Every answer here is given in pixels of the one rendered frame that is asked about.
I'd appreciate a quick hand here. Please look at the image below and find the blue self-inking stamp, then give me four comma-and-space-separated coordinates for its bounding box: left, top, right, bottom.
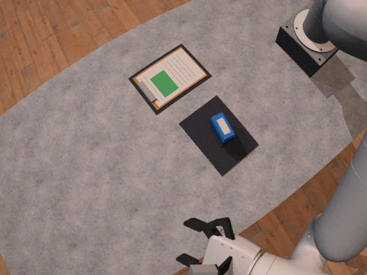
209, 112, 236, 147

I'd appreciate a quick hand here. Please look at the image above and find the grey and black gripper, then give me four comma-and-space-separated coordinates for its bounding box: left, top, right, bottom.
176, 217, 263, 275

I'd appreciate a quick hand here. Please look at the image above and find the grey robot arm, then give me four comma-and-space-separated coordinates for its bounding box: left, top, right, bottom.
188, 0, 367, 275

